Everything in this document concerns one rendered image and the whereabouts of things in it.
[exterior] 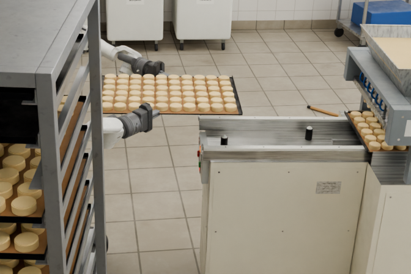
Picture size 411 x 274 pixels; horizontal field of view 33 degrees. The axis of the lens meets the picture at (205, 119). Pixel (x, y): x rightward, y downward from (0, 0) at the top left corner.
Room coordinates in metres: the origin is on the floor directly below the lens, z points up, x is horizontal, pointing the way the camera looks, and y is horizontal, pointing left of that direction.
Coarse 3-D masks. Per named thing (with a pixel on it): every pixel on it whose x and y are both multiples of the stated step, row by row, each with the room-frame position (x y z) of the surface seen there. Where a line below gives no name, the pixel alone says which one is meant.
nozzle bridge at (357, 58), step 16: (352, 48) 3.15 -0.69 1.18; (368, 48) 3.16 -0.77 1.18; (352, 64) 3.13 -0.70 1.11; (368, 64) 2.95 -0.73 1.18; (352, 80) 3.13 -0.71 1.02; (368, 80) 2.81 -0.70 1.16; (384, 80) 2.76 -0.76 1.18; (368, 96) 2.89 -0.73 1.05; (384, 96) 2.59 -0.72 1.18; (400, 96) 2.60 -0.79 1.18; (400, 112) 2.46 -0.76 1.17; (400, 128) 2.47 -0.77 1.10; (400, 144) 2.47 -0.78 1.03
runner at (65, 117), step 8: (88, 64) 1.74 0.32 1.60; (80, 72) 1.73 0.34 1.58; (88, 72) 1.74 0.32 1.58; (80, 80) 1.62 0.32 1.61; (72, 88) 1.62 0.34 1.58; (80, 88) 1.60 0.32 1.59; (72, 96) 1.58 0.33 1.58; (64, 104) 1.53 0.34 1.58; (72, 104) 1.48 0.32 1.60; (64, 112) 1.48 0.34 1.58; (72, 112) 1.48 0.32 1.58; (64, 120) 1.38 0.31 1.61; (64, 128) 1.37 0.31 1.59; (40, 160) 1.25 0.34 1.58; (40, 168) 1.21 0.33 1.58; (40, 176) 1.18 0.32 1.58; (32, 184) 1.15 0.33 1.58; (40, 184) 1.15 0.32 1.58
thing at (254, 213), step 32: (224, 192) 2.60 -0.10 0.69; (256, 192) 2.61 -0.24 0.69; (288, 192) 2.62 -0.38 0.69; (320, 192) 2.63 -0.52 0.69; (352, 192) 2.65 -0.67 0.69; (224, 224) 2.60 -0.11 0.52; (256, 224) 2.61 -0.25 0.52; (288, 224) 2.62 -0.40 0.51; (320, 224) 2.64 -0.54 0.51; (352, 224) 2.65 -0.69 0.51; (224, 256) 2.60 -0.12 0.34; (256, 256) 2.61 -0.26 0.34; (288, 256) 2.62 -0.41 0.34; (320, 256) 2.64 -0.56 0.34
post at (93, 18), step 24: (96, 0) 1.75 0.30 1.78; (96, 24) 1.75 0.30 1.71; (96, 48) 1.75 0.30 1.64; (96, 72) 1.75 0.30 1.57; (96, 96) 1.75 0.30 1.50; (96, 120) 1.75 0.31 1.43; (96, 144) 1.75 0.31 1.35; (96, 168) 1.75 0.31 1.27; (96, 192) 1.75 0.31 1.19; (96, 216) 1.75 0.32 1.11; (96, 240) 1.75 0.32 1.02; (96, 264) 1.75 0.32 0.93
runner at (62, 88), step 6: (84, 36) 1.70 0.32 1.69; (84, 42) 1.69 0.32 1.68; (78, 48) 1.60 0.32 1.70; (78, 54) 1.60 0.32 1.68; (72, 60) 1.52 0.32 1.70; (78, 60) 1.59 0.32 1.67; (72, 66) 1.51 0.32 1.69; (72, 72) 1.50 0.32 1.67; (66, 78) 1.43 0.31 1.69; (66, 84) 1.42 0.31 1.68; (60, 90) 1.35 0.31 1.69; (60, 96) 1.35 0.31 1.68; (60, 102) 1.34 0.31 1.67; (30, 144) 1.15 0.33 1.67; (36, 144) 1.15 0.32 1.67
